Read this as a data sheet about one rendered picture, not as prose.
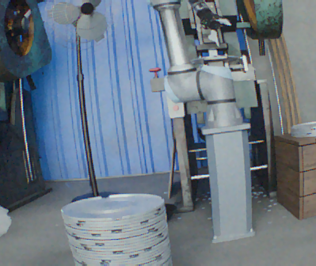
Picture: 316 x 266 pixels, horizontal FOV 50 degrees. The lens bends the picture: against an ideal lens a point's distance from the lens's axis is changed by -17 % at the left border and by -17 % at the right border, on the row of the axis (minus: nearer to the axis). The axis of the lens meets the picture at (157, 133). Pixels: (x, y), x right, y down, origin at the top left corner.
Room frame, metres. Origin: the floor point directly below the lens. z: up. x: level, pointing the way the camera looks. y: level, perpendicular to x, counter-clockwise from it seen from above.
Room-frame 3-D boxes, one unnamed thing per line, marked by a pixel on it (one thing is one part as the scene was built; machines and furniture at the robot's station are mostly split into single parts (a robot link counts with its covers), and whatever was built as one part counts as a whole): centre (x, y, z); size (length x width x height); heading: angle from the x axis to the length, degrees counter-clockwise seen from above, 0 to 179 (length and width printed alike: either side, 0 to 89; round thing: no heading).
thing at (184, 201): (2.43, -0.14, 0.45); 0.92 x 0.12 x 0.90; 172
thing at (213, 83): (1.48, -0.25, 0.62); 0.13 x 0.12 x 0.14; 66
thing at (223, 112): (1.48, -0.26, 0.50); 0.15 x 0.15 x 0.10
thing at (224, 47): (2.26, -0.39, 0.86); 0.20 x 0.16 x 0.05; 82
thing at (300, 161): (1.60, -0.76, 0.18); 0.40 x 0.38 x 0.35; 179
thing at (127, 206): (1.02, 0.15, 0.30); 0.29 x 0.29 x 0.01
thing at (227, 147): (1.48, -0.26, 0.23); 0.19 x 0.19 x 0.45; 85
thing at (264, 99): (2.36, -0.67, 0.45); 0.92 x 0.12 x 0.90; 172
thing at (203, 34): (2.22, -0.38, 1.04); 0.17 x 0.15 x 0.30; 172
